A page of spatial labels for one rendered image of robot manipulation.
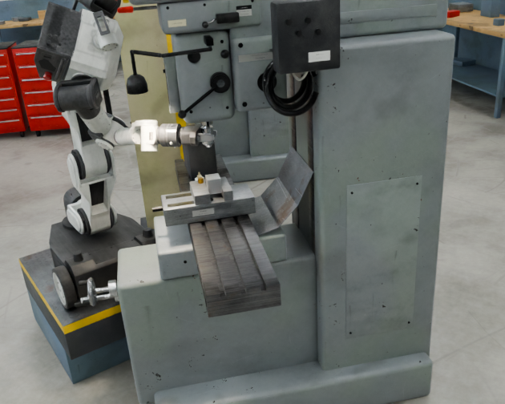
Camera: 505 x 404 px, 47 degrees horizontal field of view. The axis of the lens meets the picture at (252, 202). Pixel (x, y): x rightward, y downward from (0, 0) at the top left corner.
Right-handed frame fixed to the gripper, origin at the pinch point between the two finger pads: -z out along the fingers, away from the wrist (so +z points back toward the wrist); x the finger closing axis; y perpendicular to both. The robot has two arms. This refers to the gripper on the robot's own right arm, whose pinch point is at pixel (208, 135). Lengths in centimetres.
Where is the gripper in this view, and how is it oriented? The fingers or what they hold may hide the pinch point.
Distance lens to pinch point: 220.8
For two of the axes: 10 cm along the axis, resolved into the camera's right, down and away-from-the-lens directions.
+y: 0.5, 9.1, 4.2
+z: -9.9, -0.2, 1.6
